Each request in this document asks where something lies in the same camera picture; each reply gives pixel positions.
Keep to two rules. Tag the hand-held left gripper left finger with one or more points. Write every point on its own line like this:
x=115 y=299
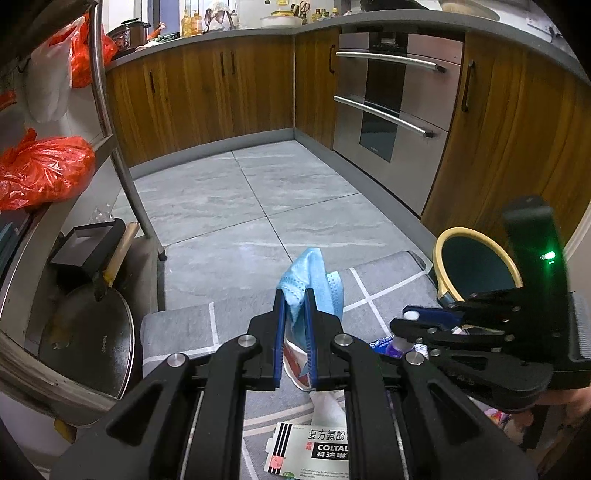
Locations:
x=278 y=341

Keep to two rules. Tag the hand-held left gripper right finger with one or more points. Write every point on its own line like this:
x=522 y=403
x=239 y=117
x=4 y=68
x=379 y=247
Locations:
x=310 y=341

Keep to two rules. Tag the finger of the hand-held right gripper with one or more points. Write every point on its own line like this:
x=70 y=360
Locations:
x=429 y=334
x=434 y=315

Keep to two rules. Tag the small purple bottle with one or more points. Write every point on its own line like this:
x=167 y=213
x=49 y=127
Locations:
x=400 y=347

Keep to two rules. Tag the yellow rimmed trash bin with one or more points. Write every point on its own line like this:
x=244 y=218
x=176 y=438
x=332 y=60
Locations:
x=475 y=263

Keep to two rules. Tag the blue face mask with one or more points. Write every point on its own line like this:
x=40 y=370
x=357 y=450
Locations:
x=307 y=272

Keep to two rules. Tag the person's right hand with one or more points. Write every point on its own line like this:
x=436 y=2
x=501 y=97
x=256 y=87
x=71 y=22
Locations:
x=572 y=415

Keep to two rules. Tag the white red printed packet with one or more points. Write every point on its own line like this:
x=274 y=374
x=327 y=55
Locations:
x=295 y=364

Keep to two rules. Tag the blue white wrapper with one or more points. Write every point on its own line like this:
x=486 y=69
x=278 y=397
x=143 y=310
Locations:
x=381 y=345

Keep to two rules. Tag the white crumpled paper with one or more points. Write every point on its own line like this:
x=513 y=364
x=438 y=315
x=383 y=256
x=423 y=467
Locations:
x=328 y=408

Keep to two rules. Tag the grey rug with white lines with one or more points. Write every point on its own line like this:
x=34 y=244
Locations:
x=184 y=332

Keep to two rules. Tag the white medicine box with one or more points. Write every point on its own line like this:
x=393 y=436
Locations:
x=295 y=443

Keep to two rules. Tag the wide wooden cabinet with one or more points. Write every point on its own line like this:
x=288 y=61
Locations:
x=517 y=138

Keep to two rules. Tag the black round pan lid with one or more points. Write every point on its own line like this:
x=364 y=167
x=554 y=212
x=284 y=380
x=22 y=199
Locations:
x=87 y=341

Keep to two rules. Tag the black box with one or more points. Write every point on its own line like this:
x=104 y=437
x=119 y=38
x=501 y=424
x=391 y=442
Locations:
x=83 y=249

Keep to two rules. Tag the stainless steel oven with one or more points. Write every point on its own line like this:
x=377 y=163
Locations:
x=415 y=92

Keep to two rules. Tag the narrow wooden cabinet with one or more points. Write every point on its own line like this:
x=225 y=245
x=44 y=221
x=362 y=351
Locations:
x=316 y=92

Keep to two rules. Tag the long wooden cabinet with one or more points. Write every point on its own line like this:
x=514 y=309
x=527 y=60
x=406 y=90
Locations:
x=198 y=92

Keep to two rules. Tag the large red plastic bag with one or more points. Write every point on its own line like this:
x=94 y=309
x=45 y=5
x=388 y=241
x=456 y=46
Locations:
x=46 y=170

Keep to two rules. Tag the row of small bottles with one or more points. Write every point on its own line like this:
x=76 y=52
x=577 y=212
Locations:
x=325 y=14

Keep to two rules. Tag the white pot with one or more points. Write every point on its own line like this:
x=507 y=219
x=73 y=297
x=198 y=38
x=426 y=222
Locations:
x=281 y=21

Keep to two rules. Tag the yellow oil bottle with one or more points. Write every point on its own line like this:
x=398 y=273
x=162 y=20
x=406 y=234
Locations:
x=186 y=25
x=197 y=24

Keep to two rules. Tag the dark rice cooker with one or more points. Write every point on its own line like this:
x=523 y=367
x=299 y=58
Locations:
x=124 y=37

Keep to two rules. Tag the hanging red plastic bag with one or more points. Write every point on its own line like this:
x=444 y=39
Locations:
x=85 y=60

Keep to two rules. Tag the white plastic bag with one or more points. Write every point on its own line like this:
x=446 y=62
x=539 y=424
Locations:
x=46 y=87

